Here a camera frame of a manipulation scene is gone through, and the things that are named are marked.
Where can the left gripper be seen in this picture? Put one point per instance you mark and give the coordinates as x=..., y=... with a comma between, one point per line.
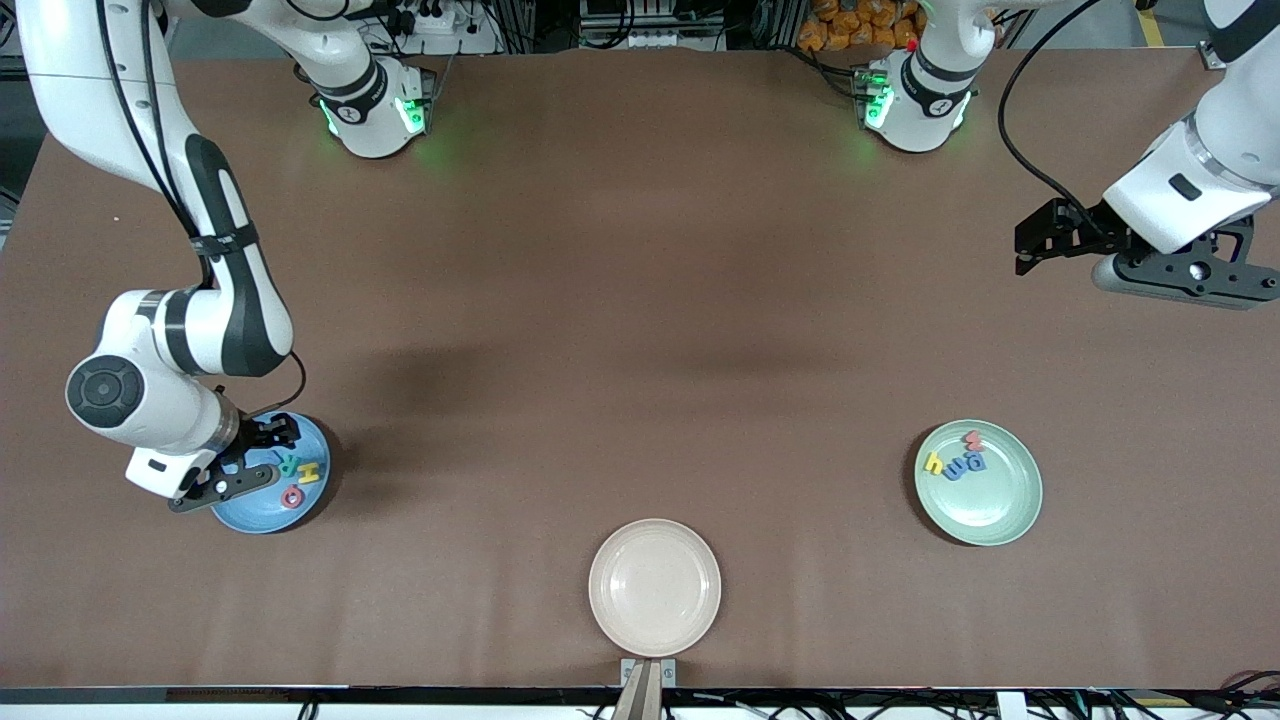
x=1088, y=229

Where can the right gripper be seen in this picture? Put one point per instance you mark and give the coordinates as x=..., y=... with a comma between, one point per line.
x=257, y=437

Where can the teal foam letter R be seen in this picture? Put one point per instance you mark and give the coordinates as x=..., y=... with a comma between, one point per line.
x=290, y=464

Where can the yellow foam letter H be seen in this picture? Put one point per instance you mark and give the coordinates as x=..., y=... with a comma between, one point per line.
x=309, y=473

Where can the red foam letter Q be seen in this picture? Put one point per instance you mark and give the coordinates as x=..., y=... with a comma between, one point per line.
x=283, y=497

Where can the red foam lowercase m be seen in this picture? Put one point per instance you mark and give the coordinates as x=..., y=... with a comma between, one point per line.
x=973, y=441

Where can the blue foam lowercase a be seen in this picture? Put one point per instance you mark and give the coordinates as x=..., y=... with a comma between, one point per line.
x=983, y=468

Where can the blue foam lowercase e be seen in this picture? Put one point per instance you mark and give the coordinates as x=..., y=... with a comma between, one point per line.
x=955, y=469

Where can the yellow foam lowercase h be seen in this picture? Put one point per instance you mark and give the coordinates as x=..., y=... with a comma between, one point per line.
x=930, y=460

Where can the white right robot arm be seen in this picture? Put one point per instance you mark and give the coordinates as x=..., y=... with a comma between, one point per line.
x=70, y=90

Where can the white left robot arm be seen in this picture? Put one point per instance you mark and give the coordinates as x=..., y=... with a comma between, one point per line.
x=915, y=110

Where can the blue plate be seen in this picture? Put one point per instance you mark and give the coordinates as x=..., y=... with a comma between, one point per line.
x=262, y=518

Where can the green plate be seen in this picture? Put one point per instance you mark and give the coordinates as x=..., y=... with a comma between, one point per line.
x=1000, y=500

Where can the beige plate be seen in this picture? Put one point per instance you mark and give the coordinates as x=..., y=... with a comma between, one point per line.
x=655, y=590

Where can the orange snack bag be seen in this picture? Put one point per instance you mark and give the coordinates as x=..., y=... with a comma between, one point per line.
x=850, y=25

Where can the white power strip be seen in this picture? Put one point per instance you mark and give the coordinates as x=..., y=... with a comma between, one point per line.
x=430, y=20

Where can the table cover sheet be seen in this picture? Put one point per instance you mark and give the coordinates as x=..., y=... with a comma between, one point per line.
x=800, y=600

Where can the metal equipment rack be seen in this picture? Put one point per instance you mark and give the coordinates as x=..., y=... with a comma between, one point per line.
x=650, y=40

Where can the black table edge rail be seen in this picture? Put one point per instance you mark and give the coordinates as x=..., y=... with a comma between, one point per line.
x=400, y=692

